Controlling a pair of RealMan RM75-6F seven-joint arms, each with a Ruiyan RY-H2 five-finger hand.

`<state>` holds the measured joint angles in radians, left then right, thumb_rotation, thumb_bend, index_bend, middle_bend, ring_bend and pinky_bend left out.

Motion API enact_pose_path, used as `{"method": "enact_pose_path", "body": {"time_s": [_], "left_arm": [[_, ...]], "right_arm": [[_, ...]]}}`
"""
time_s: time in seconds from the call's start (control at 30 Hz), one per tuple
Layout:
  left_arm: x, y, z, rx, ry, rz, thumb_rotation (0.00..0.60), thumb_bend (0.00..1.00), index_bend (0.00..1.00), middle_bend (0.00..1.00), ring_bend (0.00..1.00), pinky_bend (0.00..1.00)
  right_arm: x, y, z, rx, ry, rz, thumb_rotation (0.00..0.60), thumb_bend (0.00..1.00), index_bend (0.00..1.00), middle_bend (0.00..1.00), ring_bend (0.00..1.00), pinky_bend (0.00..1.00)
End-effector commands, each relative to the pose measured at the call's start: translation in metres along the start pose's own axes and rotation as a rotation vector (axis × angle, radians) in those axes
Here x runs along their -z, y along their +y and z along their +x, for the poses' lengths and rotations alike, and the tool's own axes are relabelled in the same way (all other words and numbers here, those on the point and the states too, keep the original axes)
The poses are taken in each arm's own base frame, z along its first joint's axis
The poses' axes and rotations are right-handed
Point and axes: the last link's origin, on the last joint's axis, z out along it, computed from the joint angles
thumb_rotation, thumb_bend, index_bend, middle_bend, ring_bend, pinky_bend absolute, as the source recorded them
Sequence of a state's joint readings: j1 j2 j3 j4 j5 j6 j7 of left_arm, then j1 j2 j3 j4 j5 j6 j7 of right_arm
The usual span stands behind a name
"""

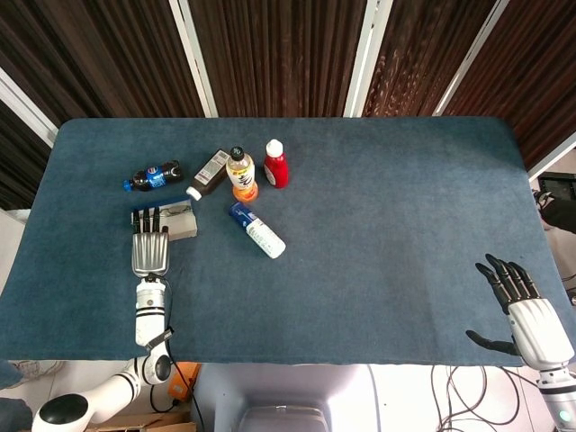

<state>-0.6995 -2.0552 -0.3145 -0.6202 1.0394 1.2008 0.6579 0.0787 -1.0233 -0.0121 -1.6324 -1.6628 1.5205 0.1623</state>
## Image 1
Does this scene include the red ketchup bottle white cap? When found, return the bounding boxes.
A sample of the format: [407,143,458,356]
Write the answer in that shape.
[263,139,291,190]

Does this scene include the brown bottle white cap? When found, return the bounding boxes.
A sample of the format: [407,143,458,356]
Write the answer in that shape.
[185,148,231,202]

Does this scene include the white partition post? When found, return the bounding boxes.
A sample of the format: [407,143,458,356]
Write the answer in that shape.
[168,0,221,119]
[0,67,59,149]
[526,132,576,184]
[343,0,394,119]
[431,0,512,117]

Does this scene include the cola bottle blue label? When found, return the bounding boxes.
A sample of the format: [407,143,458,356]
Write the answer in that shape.
[122,159,185,194]

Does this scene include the grey box blue edge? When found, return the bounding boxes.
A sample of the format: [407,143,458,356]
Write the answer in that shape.
[130,201,199,243]

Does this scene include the brown curtain panel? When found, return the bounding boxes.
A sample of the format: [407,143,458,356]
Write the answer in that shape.
[0,0,206,136]
[443,0,576,170]
[363,0,499,118]
[0,101,53,212]
[188,0,371,119]

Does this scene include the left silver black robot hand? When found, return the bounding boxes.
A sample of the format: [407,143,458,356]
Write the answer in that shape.
[130,205,172,278]

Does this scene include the blue and white bottle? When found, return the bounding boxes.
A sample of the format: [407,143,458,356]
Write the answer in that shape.
[229,202,288,260]

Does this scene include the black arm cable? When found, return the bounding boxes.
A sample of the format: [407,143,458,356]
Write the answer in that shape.
[148,272,203,432]

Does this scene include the blue tablecloth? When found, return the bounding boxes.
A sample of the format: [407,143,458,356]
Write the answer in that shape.
[0,116,576,366]

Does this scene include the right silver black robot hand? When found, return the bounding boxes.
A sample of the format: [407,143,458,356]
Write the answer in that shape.
[465,253,576,371]

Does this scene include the brown cardboard box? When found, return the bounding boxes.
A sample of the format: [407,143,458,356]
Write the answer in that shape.
[92,409,197,432]

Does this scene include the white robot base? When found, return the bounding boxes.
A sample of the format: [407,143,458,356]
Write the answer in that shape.
[191,363,379,432]

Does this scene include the orange device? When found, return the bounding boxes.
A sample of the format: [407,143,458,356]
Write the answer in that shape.
[172,362,202,401]

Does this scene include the orange drink bottle black cap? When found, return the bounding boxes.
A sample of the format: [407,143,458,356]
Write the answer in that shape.
[225,146,260,203]

